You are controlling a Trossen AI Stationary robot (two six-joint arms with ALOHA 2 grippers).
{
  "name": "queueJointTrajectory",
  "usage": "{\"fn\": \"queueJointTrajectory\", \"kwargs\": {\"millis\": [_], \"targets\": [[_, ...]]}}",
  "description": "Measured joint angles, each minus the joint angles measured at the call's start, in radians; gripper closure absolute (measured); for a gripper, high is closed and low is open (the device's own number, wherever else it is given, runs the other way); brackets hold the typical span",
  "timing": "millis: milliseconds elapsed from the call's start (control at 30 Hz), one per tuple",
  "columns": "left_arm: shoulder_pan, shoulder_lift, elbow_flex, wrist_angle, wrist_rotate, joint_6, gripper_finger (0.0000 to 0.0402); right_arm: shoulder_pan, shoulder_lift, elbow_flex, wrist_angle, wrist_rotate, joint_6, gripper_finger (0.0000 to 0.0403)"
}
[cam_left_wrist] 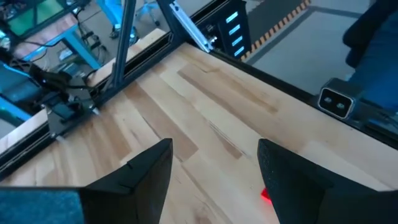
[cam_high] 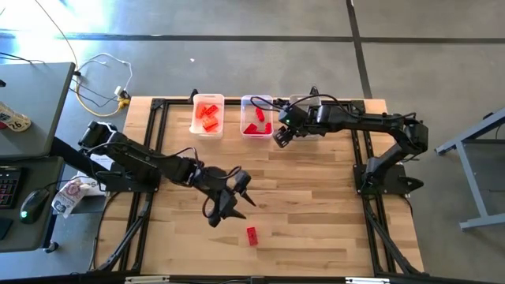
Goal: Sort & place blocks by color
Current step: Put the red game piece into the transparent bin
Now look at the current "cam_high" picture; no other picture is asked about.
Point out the crumpled printed snack bag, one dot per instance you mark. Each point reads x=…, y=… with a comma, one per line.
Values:
x=67, y=197

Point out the dark grey desk top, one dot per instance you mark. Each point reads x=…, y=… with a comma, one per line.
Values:
x=23, y=236

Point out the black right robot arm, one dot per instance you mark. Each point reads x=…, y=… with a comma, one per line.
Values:
x=375, y=122

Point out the grey metal table frame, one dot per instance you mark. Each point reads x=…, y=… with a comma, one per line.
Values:
x=473, y=181

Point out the black keyboard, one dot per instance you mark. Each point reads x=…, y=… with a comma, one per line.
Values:
x=8, y=187

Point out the white labelled bottle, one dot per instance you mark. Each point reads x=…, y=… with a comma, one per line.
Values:
x=16, y=120

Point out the black aluminium rig frame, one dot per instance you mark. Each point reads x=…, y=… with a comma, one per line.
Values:
x=173, y=101

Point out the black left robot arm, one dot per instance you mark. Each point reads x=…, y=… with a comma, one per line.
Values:
x=134, y=155

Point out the silver metal bracket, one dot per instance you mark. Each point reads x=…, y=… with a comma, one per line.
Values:
x=146, y=280
x=367, y=281

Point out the clear plastic bin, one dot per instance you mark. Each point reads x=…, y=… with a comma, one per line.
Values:
x=248, y=114

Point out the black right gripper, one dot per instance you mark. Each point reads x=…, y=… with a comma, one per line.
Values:
x=294, y=116

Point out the black computer mouse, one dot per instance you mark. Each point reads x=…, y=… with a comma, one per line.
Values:
x=33, y=205

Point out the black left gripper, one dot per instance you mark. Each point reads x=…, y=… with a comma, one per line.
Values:
x=221, y=189

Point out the white power adapter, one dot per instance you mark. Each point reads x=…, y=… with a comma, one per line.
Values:
x=118, y=91

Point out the white plastic bin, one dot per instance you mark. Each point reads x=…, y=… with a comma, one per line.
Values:
x=207, y=98
x=304, y=99

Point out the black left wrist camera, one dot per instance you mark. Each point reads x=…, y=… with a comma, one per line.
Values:
x=242, y=179

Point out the black desk support bar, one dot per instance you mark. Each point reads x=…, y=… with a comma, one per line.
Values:
x=71, y=155

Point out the black clamp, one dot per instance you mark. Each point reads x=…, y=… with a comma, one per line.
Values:
x=314, y=90
x=193, y=94

